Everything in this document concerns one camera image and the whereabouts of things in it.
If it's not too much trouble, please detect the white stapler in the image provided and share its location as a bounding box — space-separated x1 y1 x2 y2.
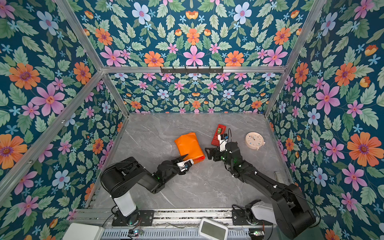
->
274 172 284 183

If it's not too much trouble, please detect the red tape dispenser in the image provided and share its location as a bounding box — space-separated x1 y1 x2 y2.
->
211 124 227 147

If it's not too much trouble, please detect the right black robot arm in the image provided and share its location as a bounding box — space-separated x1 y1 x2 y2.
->
205 142 316 240

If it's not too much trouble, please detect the white box device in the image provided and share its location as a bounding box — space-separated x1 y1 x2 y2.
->
63 223 105 240

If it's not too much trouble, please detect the black hook rail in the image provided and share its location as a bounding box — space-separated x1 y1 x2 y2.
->
160 67 224 74

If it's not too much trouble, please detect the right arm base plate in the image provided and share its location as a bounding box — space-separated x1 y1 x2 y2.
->
232 206 257 226

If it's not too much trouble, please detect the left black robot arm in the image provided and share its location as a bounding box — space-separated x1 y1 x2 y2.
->
100 155 195 218

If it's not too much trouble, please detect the pink round alarm clock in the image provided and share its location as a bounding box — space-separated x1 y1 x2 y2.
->
245 132 265 151

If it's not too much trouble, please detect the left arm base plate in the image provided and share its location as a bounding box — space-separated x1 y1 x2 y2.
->
112 209 155 227

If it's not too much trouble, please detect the yellow orange wrapping paper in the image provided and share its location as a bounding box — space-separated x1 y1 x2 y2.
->
175 133 205 163

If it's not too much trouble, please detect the white timer display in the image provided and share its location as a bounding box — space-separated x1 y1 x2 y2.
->
198 218 229 240

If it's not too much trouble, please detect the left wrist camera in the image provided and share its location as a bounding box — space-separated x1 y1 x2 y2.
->
177 159 194 175

